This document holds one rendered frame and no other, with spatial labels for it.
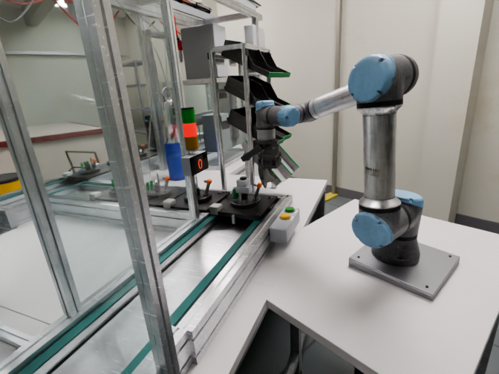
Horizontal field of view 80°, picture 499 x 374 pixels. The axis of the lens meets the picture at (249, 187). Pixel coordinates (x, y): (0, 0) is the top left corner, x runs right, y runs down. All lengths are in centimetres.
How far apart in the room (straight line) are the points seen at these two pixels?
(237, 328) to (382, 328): 38
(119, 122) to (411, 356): 78
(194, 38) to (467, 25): 216
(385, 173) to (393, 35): 287
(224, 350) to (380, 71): 78
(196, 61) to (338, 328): 219
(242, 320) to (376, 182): 54
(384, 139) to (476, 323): 53
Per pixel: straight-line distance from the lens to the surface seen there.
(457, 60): 317
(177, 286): 97
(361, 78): 86
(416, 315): 98
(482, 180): 353
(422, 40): 357
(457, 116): 317
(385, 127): 87
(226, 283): 87
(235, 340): 86
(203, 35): 256
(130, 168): 45
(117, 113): 44
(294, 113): 111
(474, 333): 99
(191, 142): 114
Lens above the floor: 148
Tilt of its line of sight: 19 degrees down
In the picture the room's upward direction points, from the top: 4 degrees counter-clockwise
